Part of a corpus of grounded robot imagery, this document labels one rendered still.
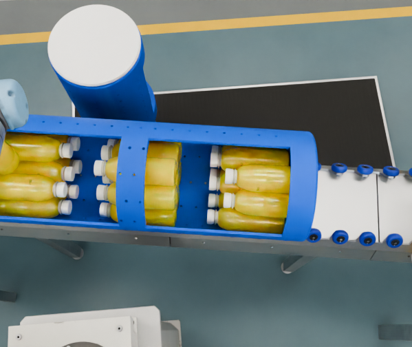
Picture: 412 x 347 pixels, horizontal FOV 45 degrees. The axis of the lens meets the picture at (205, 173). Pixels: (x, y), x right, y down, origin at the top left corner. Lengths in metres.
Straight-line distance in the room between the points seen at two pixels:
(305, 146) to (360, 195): 0.37
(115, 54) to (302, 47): 1.46
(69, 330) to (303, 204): 0.58
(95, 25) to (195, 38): 1.24
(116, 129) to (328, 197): 0.65
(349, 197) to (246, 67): 1.34
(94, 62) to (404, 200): 0.99
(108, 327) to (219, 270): 1.30
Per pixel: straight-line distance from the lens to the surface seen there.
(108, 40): 1.56
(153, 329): 1.19
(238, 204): 1.24
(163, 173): 1.21
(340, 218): 1.49
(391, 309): 2.48
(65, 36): 1.60
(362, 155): 2.43
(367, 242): 1.46
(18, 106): 0.79
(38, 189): 1.31
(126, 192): 1.18
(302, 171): 1.17
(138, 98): 1.67
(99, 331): 1.10
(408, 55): 2.92
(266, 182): 1.21
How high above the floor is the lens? 2.33
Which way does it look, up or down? 73 degrees down
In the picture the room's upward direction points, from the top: straight up
